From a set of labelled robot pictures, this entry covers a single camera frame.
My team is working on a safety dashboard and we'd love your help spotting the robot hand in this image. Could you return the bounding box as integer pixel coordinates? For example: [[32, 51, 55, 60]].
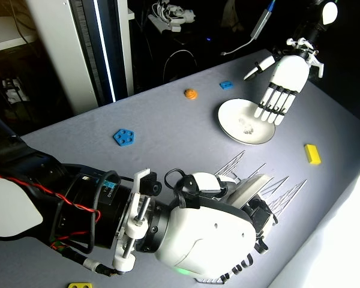
[[244, 55, 309, 125], [154, 172, 278, 284]]

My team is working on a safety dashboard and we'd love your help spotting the white round plate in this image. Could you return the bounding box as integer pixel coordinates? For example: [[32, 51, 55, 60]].
[[227, 173, 275, 209], [217, 98, 276, 146]]

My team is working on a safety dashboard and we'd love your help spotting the yellow rectangular block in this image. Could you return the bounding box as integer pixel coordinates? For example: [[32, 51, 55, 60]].
[[304, 143, 322, 165]]

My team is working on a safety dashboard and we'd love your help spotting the grey table cloth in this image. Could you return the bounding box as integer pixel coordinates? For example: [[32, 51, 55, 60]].
[[0, 49, 360, 288]]

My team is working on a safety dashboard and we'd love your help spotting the blue pentagon piece with holes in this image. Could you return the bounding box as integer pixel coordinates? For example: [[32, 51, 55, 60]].
[[113, 128, 138, 147]]

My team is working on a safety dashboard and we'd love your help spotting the spare white robot part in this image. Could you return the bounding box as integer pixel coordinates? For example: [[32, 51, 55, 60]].
[[148, 0, 197, 34]]

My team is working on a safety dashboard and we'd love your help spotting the white cabinet with light strip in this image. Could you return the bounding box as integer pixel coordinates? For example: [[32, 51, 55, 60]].
[[26, 0, 136, 115]]

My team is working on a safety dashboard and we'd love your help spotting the thin white cable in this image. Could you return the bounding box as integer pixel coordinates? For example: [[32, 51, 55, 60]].
[[221, 35, 256, 56]]

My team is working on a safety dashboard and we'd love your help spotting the grey cable adapter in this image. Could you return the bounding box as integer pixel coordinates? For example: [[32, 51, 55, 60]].
[[250, 8, 274, 40]]

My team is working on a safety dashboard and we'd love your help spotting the silver wire dish rack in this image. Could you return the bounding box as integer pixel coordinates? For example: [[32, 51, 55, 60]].
[[193, 149, 307, 284]]

